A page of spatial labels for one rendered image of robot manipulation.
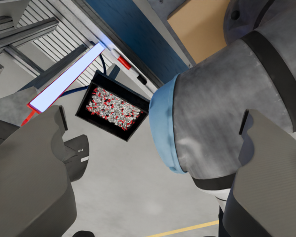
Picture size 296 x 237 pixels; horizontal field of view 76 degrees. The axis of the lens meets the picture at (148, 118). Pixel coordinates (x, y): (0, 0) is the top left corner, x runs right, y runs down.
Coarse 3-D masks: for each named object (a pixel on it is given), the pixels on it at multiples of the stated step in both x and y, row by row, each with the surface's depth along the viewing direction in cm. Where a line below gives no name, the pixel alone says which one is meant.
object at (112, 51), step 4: (112, 52) 54; (116, 52) 54; (116, 56) 54; (120, 56) 55; (120, 60) 55; (124, 60) 55; (124, 64) 56; (128, 64) 56; (128, 68) 56; (132, 68) 57; (132, 72) 57; (136, 72) 57; (136, 76) 57; (140, 76) 58; (140, 80) 58; (144, 80) 58; (144, 84) 59
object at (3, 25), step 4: (0, 16) 131; (4, 16) 133; (8, 16) 135; (0, 20) 126; (4, 20) 129; (8, 20) 132; (12, 20) 136; (0, 24) 127; (4, 24) 130; (8, 24) 133; (12, 24) 136; (0, 28) 127; (4, 28) 130; (8, 28) 134; (12, 28) 137; (0, 32) 128
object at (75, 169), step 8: (80, 136) 66; (64, 144) 64; (72, 144) 66; (80, 144) 68; (88, 144) 70; (88, 152) 72; (72, 160) 68; (80, 160) 71; (72, 168) 70; (80, 168) 73; (72, 176) 72; (80, 176) 76
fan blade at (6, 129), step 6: (0, 120) 33; (0, 126) 33; (6, 126) 33; (12, 126) 34; (18, 126) 34; (0, 132) 34; (6, 132) 34; (12, 132) 35; (0, 138) 35; (6, 138) 35; (66, 150) 42; (72, 150) 43; (66, 156) 43
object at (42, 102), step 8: (96, 48) 51; (88, 56) 46; (96, 56) 49; (80, 64) 42; (88, 64) 44; (72, 72) 38; (80, 72) 40; (56, 80) 34; (64, 80) 35; (72, 80) 37; (48, 88) 31; (56, 88) 33; (64, 88) 34; (40, 96) 29; (48, 96) 31; (56, 96) 32; (32, 104) 28; (40, 104) 29; (48, 104) 30
